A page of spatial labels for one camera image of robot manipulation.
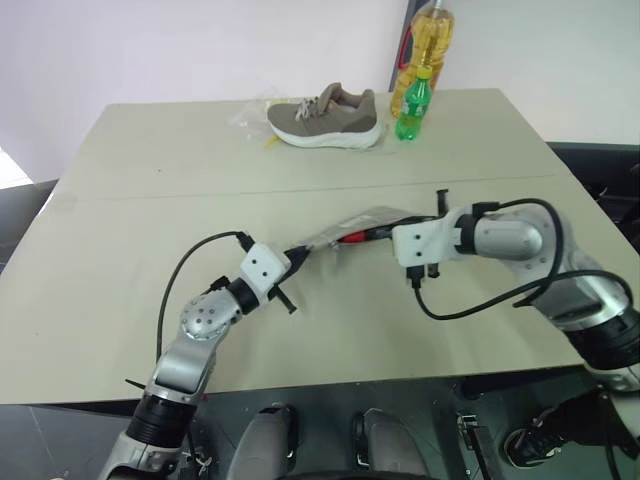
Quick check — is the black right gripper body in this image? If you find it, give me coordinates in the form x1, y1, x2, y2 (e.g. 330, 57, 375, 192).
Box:
383, 214, 439, 242

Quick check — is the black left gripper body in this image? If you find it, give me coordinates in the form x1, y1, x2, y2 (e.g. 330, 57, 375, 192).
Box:
279, 247, 304, 287

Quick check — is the grey grid pouch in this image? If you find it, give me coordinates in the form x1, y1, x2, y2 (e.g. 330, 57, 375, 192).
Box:
299, 203, 426, 252

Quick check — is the taupe sneaker white sole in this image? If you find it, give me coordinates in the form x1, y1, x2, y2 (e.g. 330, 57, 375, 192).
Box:
266, 82, 383, 149

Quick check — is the green soda bottle yellow cap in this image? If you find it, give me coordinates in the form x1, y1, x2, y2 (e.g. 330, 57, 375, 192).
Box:
394, 64, 434, 143

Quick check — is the clear plastic bag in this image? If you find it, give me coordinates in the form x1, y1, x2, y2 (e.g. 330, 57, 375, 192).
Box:
227, 91, 301, 150

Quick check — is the dark grey rounded shape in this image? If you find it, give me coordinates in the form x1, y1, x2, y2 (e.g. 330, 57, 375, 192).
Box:
351, 407, 434, 480
233, 402, 299, 480

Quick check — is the large yellow oil bottle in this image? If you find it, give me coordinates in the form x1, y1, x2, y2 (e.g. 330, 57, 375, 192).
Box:
389, 0, 459, 120

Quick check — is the dark furniture piece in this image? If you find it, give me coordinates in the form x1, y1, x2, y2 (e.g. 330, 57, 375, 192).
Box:
543, 141, 640, 227

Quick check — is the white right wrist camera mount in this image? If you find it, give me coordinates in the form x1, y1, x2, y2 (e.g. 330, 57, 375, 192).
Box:
391, 207, 464, 265

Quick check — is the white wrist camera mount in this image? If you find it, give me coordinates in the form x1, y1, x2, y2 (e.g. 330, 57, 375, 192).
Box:
238, 242, 292, 292
391, 207, 464, 265

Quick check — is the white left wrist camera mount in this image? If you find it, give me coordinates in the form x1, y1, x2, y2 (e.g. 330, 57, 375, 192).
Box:
238, 242, 292, 292

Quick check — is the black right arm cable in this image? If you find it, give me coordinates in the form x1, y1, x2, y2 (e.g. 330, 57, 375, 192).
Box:
407, 198, 635, 321

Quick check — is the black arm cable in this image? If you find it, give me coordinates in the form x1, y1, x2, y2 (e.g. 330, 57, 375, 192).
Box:
155, 229, 254, 364
407, 198, 635, 321

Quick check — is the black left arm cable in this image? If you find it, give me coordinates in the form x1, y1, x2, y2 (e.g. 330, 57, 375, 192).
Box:
155, 229, 254, 364

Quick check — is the black metal stand frame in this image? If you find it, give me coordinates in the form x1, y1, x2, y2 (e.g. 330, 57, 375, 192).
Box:
456, 411, 504, 480

